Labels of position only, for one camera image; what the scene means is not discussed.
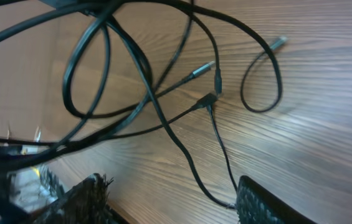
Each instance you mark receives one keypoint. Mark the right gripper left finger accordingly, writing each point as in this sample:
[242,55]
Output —
[85,202]

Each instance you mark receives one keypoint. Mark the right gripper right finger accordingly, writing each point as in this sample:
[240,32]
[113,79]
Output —
[255,204]

